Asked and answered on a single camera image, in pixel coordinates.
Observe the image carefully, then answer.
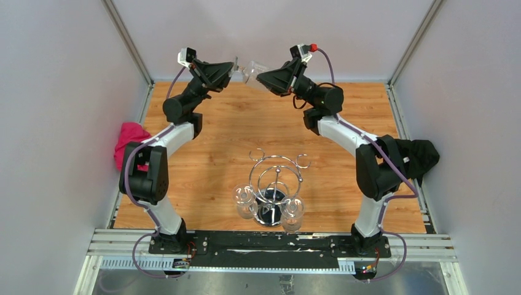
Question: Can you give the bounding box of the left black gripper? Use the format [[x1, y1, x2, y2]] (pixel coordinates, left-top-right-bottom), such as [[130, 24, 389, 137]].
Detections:
[[182, 61, 239, 112]]

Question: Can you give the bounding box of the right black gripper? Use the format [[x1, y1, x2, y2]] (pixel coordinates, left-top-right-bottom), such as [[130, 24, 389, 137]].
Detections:
[[254, 58, 319, 109]]

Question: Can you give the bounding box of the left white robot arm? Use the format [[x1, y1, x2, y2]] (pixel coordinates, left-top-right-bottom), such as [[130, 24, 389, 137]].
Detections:
[[119, 58, 237, 254]]

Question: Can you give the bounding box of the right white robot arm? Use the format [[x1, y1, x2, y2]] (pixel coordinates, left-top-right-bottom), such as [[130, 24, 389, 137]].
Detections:
[[256, 58, 414, 257]]

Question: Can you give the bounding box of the chrome wine glass rack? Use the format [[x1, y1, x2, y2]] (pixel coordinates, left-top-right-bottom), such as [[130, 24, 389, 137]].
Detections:
[[246, 148, 311, 229]]

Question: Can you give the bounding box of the pink cloth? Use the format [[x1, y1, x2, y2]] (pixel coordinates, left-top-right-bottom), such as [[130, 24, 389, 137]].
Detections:
[[113, 122, 152, 171]]

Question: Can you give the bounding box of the black cloth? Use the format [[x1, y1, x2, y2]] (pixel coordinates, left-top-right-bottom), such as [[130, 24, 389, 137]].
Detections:
[[396, 140, 440, 183]]

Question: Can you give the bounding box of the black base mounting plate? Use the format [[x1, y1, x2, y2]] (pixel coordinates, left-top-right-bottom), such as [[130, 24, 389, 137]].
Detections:
[[149, 230, 391, 269]]

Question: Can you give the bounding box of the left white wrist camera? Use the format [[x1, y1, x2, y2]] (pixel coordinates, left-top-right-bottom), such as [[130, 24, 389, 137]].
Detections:
[[177, 47, 197, 68]]

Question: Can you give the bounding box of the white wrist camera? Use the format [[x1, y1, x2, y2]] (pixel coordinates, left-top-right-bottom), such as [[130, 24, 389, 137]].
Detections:
[[177, 47, 197, 68], [290, 44, 318, 63]]

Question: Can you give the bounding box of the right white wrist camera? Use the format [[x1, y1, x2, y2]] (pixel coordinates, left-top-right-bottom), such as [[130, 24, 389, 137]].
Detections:
[[290, 44, 318, 63]]

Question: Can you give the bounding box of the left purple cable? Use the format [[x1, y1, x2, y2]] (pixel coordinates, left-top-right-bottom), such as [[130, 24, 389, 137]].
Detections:
[[122, 67, 188, 280]]

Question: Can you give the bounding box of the purple cable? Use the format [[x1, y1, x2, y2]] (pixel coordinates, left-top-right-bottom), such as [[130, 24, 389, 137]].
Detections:
[[310, 43, 419, 284], [122, 67, 188, 280]]

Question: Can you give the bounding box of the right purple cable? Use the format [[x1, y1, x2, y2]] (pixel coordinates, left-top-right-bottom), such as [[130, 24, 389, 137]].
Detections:
[[310, 43, 419, 284]]

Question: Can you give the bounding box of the aluminium frame rail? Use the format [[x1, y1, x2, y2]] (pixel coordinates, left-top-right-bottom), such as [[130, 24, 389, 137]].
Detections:
[[74, 229, 468, 294]]

